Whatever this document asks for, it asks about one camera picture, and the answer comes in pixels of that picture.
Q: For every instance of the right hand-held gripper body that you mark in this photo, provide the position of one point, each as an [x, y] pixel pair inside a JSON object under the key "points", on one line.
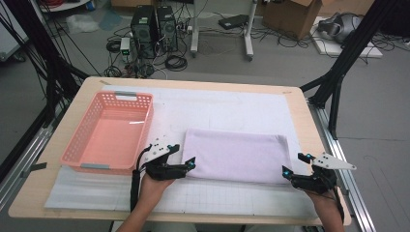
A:
{"points": [[317, 183]]}

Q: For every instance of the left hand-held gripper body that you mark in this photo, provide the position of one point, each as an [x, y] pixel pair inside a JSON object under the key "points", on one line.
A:
{"points": [[162, 170]]}

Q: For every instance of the lavender printed towel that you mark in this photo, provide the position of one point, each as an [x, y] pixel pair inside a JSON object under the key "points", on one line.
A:
{"points": [[235, 154]]}

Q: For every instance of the pink plastic basket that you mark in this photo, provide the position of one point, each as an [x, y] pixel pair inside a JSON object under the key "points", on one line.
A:
{"points": [[112, 138]]}

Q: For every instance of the person's right hand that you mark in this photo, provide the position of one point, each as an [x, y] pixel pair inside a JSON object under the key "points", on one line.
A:
{"points": [[328, 206]]}

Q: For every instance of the white power supply box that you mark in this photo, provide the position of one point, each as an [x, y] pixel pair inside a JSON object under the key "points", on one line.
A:
{"points": [[125, 48]]}

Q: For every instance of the white floor board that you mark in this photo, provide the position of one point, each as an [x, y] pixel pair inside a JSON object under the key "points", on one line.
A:
{"points": [[332, 48]]}

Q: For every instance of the white metal stand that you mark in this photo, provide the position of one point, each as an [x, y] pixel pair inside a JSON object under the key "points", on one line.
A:
{"points": [[194, 32]]}

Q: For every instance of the black computer tower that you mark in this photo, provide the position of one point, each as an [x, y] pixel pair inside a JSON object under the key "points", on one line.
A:
{"points": [[167, 29], [143, 32]]}

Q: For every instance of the grey headset device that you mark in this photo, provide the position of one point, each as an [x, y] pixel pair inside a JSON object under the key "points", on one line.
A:
{"points": [[341, 25]]}

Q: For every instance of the open cardboard box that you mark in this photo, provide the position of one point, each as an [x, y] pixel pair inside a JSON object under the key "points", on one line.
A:
{"points": [[290, 19]]}

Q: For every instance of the black flat box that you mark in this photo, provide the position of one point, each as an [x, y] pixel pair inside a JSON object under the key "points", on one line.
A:
{"points": [[233, 21]]}

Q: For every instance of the teal floor sheet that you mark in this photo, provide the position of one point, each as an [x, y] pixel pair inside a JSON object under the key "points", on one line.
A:
{"points": [[109, 21]]}

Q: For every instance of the brown cardboard box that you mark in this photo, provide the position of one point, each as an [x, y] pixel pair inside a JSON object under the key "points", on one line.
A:
{"points": [[348, 6], [132, 2]]}

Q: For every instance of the clear plastic bag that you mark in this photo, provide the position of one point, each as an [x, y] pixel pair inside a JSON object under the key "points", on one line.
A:
{"points": [[82, 23]]}

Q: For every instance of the white round table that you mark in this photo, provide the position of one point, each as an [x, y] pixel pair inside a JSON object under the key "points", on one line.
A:
{"points": [[64, 5]]}

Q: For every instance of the white cabinet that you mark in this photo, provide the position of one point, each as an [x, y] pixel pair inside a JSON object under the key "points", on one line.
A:
{"points": [[9, 42]]}

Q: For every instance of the grey metal bracket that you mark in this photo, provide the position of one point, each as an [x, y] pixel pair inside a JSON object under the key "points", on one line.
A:
{"points": [[35, 167], [345, 190]]}

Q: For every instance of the aluminium rail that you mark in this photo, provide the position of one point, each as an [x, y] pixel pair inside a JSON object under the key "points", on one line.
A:
{"points": [[338, 145], [29, 151]]}

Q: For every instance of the black metal frame strut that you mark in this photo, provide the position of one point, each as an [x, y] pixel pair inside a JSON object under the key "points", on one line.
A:
{"points": [[354, 42], [38, 35]]}

